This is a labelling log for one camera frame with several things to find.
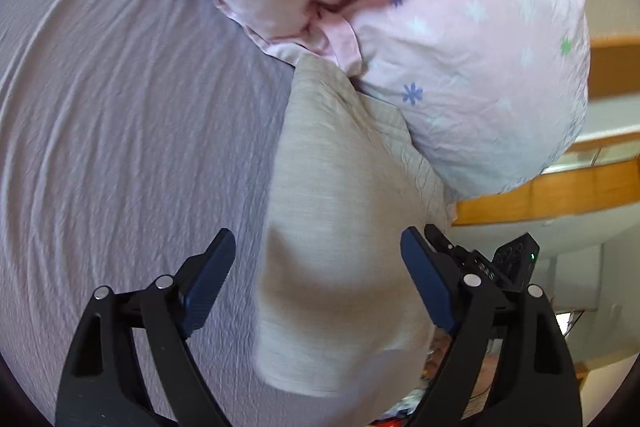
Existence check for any orange wooden wardrobe frame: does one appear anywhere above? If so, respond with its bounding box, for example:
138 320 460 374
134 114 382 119
454 35 639 227

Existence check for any beige cable-knit sweater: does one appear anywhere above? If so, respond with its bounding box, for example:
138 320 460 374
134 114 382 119
255 56 449 402

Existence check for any lavender bed sheet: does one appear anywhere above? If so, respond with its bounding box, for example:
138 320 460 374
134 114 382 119
0 0 432 427

